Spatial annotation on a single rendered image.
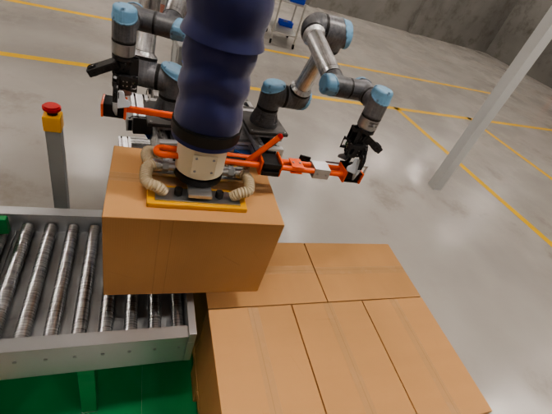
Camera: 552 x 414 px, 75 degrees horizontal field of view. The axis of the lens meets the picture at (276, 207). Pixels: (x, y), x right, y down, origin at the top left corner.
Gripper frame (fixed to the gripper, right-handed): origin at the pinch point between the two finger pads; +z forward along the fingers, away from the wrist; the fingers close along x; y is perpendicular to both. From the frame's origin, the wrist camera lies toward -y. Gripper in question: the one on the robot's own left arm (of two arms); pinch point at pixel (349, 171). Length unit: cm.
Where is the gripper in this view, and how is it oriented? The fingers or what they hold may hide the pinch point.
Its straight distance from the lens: 150.3
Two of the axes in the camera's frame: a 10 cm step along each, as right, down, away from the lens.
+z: -2.7, 7.5, 6.1
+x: 2.4, 6.6, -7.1
